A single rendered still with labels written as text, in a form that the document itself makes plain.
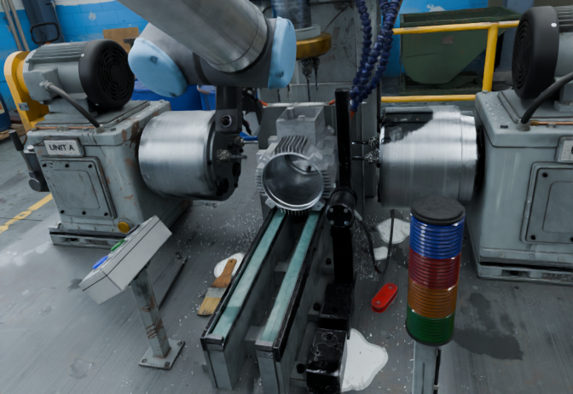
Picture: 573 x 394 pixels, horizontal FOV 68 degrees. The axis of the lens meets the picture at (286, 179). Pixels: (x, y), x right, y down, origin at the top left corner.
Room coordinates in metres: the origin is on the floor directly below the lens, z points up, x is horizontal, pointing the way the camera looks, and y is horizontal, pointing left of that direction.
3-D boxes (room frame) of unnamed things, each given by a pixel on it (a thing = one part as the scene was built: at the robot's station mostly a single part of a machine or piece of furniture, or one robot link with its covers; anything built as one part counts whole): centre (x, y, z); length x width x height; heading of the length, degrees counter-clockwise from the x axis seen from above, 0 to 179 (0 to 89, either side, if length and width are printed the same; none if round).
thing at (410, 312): (0.42, -0.17, 1.05); 0.06 x 0.06 x 0.04
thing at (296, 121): (1.06, -0.05, 1.11); 0.12 x 0.11 x 0.07; 162
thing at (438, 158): (0.92, -0.36, 1.04); 0.41 x 0.25 x 0.25; 73
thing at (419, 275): (0.42, -0.17, 1.14); 0.06 x 0.06 x 0.04
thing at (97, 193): (1.20, 0.53, 0.99); 0.35 x 0.31 x 0.37; 73
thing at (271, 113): (1.17, -0.09, 0.97); 0.30 x 0.11 x 0.34; 73
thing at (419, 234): (0.42, -0.17, 1.19); 0.06 x 0.06 x 0.04
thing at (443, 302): (0.42, -0.17, 1.10); 0.06 x 0.06 x 0.04
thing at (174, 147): (1.13, 0.30, 1.04); 0.37 x 0.25 x 0.25; 73
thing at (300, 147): (1.02, -0.04, 1.01); 0.20 x 0.19 x 0.19; 162
